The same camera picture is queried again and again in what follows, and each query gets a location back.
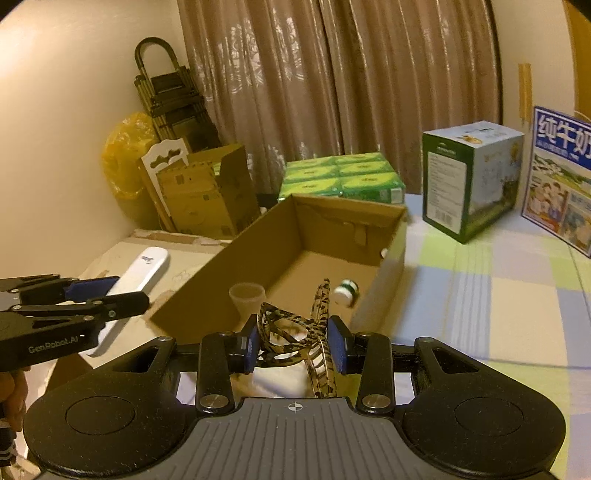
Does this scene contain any green tissue multipack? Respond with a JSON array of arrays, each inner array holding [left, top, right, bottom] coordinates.
[[278, 152, 407, 206]]

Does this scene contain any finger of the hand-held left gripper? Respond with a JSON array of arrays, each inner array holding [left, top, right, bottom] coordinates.
[[9, 291, 151, 329], [0, 274, 122, 305]]

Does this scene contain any brown patterned curtain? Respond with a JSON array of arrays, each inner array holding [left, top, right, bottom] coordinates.
[[178, 0, 504, 167]]

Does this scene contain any dark folding hand trolley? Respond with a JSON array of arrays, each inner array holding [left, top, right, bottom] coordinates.
[[134, 37, 221, 151]]

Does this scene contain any yellow plastic bag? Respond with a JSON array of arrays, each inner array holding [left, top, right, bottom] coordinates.
[[102, 112, 160, 200]]

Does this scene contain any brown printed shipping carton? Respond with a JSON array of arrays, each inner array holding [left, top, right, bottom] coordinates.
[[157, 144, 260, 237]]

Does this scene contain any wooden strip on wall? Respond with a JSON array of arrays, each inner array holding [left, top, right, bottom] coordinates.
[[518, 62, 533, 124]]

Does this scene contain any brown cardboard box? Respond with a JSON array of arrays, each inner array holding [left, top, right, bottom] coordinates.
[[148, 194, 409, 352]]

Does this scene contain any blue milk carton case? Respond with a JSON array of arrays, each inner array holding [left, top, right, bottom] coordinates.
[[521, 106, 591, 258]]

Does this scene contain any green milk carton case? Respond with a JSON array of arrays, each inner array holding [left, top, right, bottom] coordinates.
[[421, 121, 526, 244]]

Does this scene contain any white oblong plastic device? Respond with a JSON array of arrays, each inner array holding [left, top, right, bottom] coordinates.
[[85, 246, 171, 358]]

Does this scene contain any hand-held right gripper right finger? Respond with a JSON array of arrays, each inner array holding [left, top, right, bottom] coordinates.
[[327, 316, 497, 414]]

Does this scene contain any person's left hand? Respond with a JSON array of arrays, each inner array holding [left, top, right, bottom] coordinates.
[[0, 367, 29, 432]]

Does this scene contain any green lidded ointment jar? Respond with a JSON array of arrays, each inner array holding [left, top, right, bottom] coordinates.
[[333, 278, 361, 308]]

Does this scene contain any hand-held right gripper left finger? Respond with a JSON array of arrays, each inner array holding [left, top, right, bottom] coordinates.
[[99, 323, 260, 415]]

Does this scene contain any translucent plastic cup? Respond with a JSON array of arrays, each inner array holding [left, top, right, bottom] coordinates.
[[229, 283, 267, 326]]

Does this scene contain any white carved wooden panel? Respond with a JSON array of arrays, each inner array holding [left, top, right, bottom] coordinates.
[[140, 137, 191, 232]]

